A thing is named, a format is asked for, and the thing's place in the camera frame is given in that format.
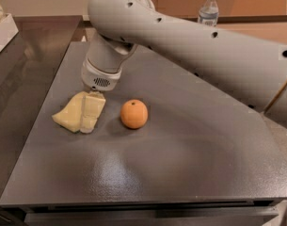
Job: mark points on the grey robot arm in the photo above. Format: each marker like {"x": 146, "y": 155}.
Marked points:
{"x": 251, "y": 70}

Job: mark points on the clear plastic water bottle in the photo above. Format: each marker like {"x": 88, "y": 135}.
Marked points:
{"x": 208, "y": 13}

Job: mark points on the yellow sponge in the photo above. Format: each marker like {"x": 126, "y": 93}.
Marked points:
{"x": 69, "y": 116}

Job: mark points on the orange fruit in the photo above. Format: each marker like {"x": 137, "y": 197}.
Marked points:
{"x": 134, "y": 114}

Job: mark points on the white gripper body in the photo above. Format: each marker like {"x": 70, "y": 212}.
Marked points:
{"x": 98, "y": 77}

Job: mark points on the dark side table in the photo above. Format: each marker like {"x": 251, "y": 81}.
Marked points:
{"x": 28, "y": 65}

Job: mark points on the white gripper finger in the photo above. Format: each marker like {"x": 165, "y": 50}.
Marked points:
{"x": 91, "y": 109}

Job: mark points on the white box at left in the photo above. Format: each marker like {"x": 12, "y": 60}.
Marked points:
{"x": 8, "y": 30}

